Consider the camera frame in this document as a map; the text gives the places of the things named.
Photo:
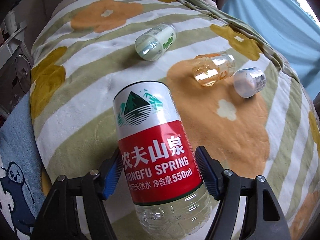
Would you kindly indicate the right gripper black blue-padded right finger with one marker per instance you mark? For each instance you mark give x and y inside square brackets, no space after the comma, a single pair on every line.
[263,218]

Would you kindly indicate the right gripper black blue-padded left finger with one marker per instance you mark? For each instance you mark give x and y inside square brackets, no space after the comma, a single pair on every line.
[58,216]

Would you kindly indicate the red-label plastic water bottle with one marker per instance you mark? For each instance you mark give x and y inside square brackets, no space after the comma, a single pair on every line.
[170,197]

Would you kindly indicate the amber clear plastic cup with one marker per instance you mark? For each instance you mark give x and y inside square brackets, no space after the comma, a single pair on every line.
[208,70]

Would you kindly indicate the blue white cartoon rug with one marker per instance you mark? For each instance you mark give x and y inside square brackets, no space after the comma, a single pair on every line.
[21,190]

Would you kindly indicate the floral striped blanket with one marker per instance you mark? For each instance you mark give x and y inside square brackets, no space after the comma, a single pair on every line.
[86,54]

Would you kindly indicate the small white yogurt bottle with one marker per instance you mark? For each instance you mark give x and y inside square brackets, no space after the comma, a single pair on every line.
[249,81]

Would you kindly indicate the white bedside shelf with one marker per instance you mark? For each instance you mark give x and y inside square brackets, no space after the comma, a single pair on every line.
[15,40]

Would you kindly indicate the light blue hanging cloth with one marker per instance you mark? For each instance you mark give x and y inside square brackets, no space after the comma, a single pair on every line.
[289,30]

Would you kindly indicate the green-tinted clear bottle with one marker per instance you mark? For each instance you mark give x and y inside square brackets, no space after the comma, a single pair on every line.
[151,45]

